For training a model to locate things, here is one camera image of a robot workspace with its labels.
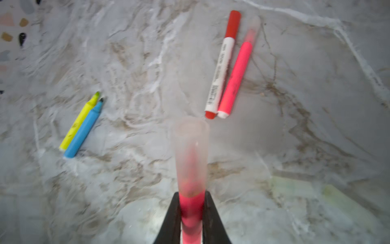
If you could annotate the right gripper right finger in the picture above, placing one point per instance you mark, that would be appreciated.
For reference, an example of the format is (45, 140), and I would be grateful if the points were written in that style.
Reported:
(213, 228)

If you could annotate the bright pink highlighter pen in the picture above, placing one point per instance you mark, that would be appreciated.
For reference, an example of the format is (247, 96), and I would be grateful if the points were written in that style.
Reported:
(237, 75)

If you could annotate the yellow highlighter pen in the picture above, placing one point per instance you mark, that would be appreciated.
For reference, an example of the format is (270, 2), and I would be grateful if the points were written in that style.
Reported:
(79, 120)

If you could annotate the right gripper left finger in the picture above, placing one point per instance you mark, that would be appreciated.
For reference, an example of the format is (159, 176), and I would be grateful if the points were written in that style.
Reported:
(170, 231)

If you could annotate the red pen cap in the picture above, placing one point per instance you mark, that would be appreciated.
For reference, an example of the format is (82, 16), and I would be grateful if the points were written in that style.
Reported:
(233, 24)

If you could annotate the clear cap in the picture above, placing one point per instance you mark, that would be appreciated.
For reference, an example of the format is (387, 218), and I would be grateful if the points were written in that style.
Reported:
(191, 136)
(252, 29)

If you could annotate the blue green pen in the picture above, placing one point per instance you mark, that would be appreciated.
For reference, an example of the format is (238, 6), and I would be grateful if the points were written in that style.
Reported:
(84, 130)

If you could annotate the clear cap on highlighter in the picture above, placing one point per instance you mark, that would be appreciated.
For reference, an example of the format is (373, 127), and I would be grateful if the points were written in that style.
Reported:
(252, 29)

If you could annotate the white pen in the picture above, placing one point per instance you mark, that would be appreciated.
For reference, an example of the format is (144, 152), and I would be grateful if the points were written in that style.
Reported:
(219, 78)

